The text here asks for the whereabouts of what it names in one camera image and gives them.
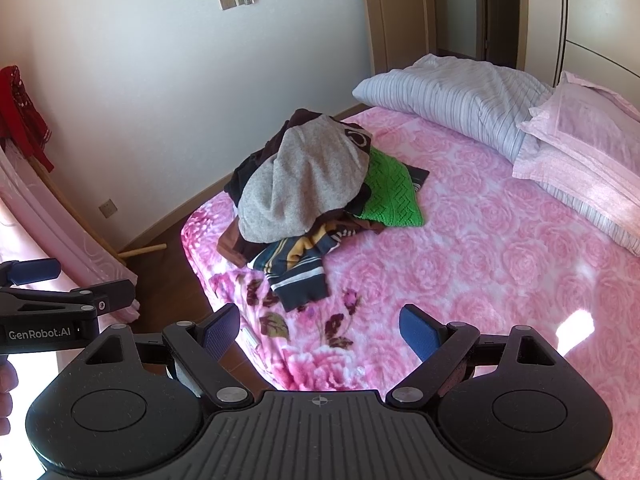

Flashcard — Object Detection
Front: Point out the grey and maroon sweater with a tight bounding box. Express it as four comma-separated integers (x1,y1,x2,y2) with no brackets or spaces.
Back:
224,108,371,244

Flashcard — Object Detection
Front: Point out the striped white duvet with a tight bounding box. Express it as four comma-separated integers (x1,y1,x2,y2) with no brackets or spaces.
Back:
351,52,640,258

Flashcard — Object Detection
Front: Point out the pink bedding pile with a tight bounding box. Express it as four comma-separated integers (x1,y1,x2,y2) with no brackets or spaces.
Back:
0,142,142,376

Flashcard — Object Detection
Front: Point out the pink floral bed blanket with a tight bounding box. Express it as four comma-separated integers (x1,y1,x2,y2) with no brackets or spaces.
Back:
181,108,639,479

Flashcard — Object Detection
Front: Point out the pink pillow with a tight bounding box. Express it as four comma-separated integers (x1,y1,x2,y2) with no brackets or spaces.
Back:
512,72,639,252

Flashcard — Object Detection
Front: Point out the brown garment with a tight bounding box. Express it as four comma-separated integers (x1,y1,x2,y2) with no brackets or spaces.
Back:
217,209,386,268

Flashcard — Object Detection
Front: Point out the wall light switch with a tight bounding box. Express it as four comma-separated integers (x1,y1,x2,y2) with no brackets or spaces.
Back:
219,0,238,11

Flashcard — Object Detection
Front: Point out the red scarf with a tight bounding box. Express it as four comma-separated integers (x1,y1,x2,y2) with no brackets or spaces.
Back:
0,65,54,172

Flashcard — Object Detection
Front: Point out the green knit sweater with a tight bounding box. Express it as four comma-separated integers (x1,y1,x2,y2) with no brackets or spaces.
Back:
356,148,425,228

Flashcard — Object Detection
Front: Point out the white wardrobe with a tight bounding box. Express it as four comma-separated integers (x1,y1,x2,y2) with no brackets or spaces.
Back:
516,0,639,105

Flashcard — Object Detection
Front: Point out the person's left hand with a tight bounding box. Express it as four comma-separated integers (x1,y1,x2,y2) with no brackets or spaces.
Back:
0,358,18,437

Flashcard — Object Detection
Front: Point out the navy striped shirt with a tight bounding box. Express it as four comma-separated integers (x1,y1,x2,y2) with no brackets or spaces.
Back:
248,219,363,312

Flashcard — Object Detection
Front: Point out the wooden stick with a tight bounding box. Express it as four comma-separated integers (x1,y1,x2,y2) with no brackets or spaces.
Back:
118,243,168,260

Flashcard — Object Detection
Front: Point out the low wall socket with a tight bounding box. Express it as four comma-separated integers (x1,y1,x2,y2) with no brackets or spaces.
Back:
99,200,117,219

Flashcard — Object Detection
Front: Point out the wooden door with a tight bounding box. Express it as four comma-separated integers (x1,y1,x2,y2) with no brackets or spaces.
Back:
356,0,490,75

